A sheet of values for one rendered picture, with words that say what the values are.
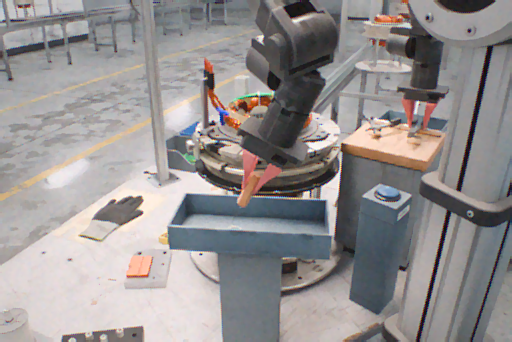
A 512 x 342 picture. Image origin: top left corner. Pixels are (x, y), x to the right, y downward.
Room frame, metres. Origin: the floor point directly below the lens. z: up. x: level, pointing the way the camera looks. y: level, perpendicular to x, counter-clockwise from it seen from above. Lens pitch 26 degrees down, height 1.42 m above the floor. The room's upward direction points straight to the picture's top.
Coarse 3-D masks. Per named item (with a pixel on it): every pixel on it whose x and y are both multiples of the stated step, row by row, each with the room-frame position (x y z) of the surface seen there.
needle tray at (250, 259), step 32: (192, 192) 0.65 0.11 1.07; (192, 224) 0.61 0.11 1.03; (224, 224) 0.61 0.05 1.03; (256, 224) 0.61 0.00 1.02; (288, 224) 0.61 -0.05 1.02; (320, 224) 0.61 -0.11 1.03; (224, 256) 0.55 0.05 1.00; (256, 256) 0.54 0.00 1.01; (288, 256) 0.52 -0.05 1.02; (320, 256) 0.52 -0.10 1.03; (224, 288) 0.55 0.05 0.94; (256, 288) 0.54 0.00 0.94; (224, 320) 0.55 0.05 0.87; (256, 320) 0.54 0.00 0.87
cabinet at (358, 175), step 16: (352, 160) 0.87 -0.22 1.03; (368, 160) 0.85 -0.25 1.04; (352, 176) 0.87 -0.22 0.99; (368, 176) 0.85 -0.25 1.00; (384, 176) 0.83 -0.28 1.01; (400, 176) 0.81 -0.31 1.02; (416, 176) 0.79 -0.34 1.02; (352, 192) 0.87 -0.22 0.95; (416, 192) 0.79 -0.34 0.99; (352, 208) 0.86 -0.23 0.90; (416, 208) 0.78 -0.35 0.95; (336, 224) 0.88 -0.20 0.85; (352, 224) 0.86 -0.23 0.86; (416, 224) 0.82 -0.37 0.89; (352, 240) 0.86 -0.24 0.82
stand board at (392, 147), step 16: (384, 128) 0.97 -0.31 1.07; (352, 144) 0.87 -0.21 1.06; (368, 144) 0.87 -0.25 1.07; (384, 144) 0.87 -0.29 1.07; (400, 144) 0.87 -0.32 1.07; (432, 144) 0.87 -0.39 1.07; (384, 160) 0.83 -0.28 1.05; (400, 160) 0.81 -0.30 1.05; (416, 160) 0.79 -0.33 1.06; (432, 160) 0.83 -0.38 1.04
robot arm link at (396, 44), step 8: (408, 24) 0.97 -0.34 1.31; (416, 24) 0.88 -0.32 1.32; (392, 32) 0.97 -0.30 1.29; (400, 32) 0.95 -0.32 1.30; (408, 32) 0.94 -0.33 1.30; (416, 32) 0.89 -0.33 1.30; (424, 32) 0.87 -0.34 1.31; (392, 40) 0.96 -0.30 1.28; (400, 40) 0.95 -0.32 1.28; (408, 40) 0.93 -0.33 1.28; (392, 48) 0.96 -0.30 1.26; (400, 48) 0.94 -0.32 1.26; (400, 56) 0.96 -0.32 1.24; (408, 56) 0.94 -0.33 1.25
